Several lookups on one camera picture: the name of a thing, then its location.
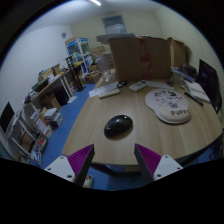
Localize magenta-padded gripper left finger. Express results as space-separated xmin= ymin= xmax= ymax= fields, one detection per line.
xmin=43 ymin=143 xmax=96 ymax=188

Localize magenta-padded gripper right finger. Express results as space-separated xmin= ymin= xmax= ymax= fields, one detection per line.
xmin=134 ymin=143 xmax=184 ymax=184

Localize black computer mouse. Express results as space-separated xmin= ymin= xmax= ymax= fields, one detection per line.
xmin=103 ymin=114 xmax=134 ymax=138

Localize white printed mouse pad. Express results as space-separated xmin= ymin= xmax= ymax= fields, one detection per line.
xmin=144 ymin=88 xmax=192 ymax=125

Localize shelf unit with books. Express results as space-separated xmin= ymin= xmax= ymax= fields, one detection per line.
xmin=0 ymin=101 xmax=64 ymax=166

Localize black pen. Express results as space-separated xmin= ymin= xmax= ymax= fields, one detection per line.
xmin=184 ymin=91 xmax=204 ymax=108

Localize white printed paper sheet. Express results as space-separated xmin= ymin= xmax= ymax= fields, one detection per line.
xmin=146 ymin=80 xmax=174 ymax=90

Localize white notebook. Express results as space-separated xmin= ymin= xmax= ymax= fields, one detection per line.
xmin=185 ymin=81 xmax=212 ymax=103

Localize white remote control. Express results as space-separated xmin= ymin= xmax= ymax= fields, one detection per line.
xmin=128 ymin=79 xmax=149 ymax=92

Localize clear plastic cup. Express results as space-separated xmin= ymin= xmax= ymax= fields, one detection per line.
xmin=171 ymin=72 xmax=184 ymax=85

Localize flat blue box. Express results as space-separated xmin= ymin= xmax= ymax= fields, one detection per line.
xmin=171 ymin=67 xmax=196 ymax=83

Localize open cardboard box on floor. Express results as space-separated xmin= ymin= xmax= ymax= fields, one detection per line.
xmin=84 ymin=70 xmax=102 ymax=84

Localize black bag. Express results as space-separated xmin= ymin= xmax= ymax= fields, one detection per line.
xmin=179 ymin=63 xmax=198 ymax=79

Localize clear plastic jar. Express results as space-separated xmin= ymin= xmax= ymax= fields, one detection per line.
xmin=96 ymin=53 xmax=113 ymax=83

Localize large brown cardboard box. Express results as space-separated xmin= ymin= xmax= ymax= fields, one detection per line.
xmin=109 ymin=35 xmax=173 ymax=83

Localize small brown cardboard box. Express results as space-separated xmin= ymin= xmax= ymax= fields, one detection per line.
xmin=167 ymin=36 xmax=188 ymax=68

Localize blue and white claw machine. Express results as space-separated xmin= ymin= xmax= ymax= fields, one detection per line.
xmin=64 ymin=37 xmax=94 ymax=74

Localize flat grey cardboard sheets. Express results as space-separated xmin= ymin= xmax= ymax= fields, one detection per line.
xmin=96 ymin=32 xmax=136 ymax=44

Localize window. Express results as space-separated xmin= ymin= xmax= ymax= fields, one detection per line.
xmin=101 ymin=14 xmax=128 ymax=35

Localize black coiled cable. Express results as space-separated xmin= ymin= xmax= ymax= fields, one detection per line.
xmin=116 ymin=80 xmax=128 ymax=89

